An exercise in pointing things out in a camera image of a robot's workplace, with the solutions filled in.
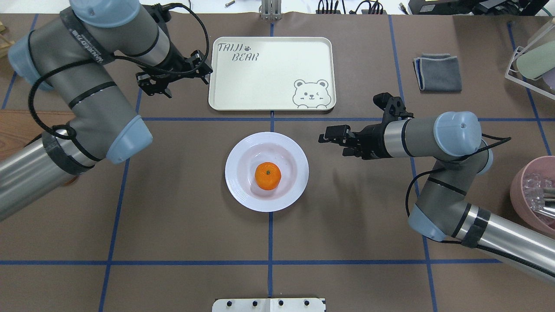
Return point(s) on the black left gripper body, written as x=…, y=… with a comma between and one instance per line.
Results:
x=173, y=61

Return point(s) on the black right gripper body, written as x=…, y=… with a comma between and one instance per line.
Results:
x=373, y=138

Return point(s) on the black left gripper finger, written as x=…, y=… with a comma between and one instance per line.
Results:
x=167, y=92
x=207, y=76

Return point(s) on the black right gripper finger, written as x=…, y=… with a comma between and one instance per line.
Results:
x=336, y=134
x=349, y=151

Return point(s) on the orange mandarin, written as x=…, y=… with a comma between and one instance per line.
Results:
x=267, y=176

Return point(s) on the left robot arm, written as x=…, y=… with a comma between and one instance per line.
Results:
x=84, y=115

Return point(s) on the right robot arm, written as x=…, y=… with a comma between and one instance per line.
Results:
x=441, y=213

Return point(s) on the cream bear tray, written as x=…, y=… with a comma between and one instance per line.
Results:
x=272, y=74

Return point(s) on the grey folded cloth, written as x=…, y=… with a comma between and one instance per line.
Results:
x=438, y=72

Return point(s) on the wooden cutting board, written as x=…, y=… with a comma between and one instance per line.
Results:
x=18, y=128

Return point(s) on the clear plastic ice pieces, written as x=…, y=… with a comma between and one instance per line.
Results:
x=532, y=181

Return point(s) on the wooden cup rack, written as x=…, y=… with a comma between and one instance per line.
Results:
x=5, y=43

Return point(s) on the green cup on rack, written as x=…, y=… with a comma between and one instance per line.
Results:
x=533, y=64

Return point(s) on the metal scoop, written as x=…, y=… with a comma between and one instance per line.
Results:
x=543, y=201

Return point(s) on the purple cup on rack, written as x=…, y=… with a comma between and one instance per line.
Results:
x=549, y=78

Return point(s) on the pink bowl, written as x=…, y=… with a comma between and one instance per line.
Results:
x=544, y=166

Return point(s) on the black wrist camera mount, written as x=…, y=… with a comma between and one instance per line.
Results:
x=393, y=108

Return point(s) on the aluminium frame post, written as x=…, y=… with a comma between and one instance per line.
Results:
x=271, y=10

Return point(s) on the white wire cup rack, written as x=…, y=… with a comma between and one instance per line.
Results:
x=541, y=36

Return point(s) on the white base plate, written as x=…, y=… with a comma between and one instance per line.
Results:
x=270, y=305

